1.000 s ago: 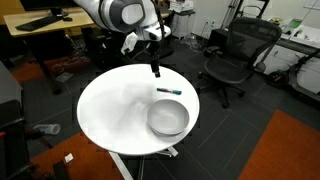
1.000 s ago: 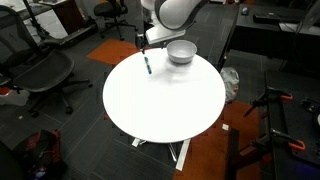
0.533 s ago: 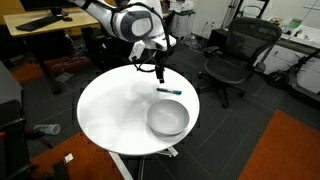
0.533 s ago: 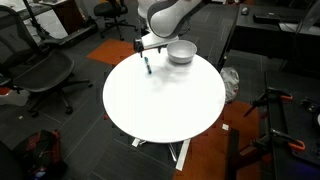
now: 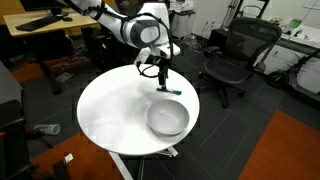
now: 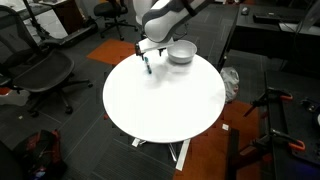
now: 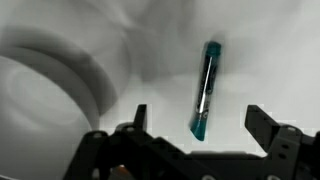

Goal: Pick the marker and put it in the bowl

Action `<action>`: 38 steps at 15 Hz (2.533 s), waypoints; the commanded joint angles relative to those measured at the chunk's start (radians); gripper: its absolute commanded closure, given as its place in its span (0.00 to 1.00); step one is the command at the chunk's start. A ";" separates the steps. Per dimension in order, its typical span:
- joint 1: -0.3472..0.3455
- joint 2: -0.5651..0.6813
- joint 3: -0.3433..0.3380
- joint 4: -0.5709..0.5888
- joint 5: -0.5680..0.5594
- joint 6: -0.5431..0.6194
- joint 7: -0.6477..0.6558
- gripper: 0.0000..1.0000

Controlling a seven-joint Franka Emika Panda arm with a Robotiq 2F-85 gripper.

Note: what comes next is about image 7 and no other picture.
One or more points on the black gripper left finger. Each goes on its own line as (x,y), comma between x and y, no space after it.
(141,116)

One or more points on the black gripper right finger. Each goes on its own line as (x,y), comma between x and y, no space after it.
(261,126)

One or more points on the teal marker pen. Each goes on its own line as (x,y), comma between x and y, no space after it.
(206,86)

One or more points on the grey metal bowl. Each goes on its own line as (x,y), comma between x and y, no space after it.
(40,100)

